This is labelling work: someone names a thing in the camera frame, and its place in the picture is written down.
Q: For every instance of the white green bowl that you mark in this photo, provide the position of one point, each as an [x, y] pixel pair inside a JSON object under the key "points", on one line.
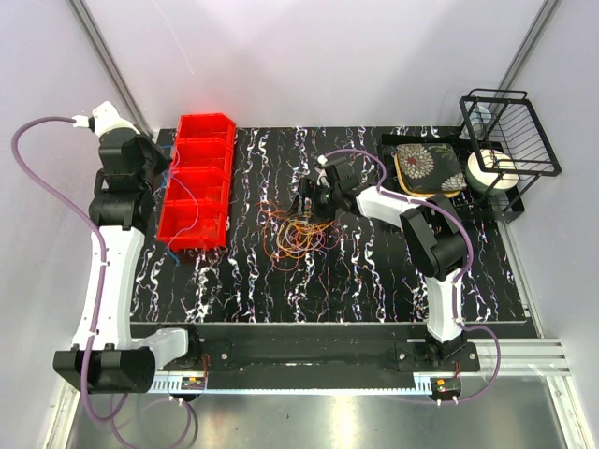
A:
{"points": [[494, 176]]}

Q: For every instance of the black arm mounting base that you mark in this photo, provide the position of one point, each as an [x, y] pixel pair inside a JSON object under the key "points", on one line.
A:
{"points": [[313, 358]]}

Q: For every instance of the red plastic compartment bin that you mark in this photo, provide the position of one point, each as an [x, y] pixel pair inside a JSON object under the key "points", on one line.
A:
{"points": [[196, 203]]}

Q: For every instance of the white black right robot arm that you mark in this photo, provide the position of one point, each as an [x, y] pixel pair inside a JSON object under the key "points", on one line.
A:
{"points": [[435, 237]]}

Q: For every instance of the black wire dish rack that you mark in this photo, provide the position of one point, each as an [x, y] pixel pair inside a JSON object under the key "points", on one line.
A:
{"points": [[516, 130]]}

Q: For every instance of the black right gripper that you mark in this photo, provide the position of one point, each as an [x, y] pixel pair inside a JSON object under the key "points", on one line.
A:
{"points": [[319, 216]]}

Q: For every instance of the floral patterned cushion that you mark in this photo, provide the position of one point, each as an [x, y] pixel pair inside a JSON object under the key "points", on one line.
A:
{"points": [[427, 169]]}

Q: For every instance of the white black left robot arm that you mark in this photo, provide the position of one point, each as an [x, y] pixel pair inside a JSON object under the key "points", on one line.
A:
{"points": [[103, 357]]}

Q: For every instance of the clear glass cup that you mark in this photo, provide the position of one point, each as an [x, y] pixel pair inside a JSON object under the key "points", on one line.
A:
{"points": [[479, 117]]}

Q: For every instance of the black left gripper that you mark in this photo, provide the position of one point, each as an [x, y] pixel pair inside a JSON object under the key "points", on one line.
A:
{"points": [[162, 160]]}

